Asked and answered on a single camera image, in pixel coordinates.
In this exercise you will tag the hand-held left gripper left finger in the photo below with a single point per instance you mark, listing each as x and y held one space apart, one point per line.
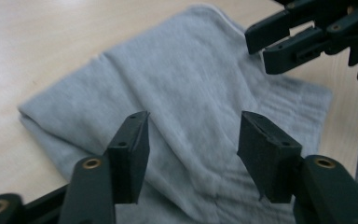
130 155

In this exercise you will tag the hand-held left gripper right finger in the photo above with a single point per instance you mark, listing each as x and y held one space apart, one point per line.
270 158

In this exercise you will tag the grey shorts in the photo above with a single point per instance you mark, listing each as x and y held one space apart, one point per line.
180 93

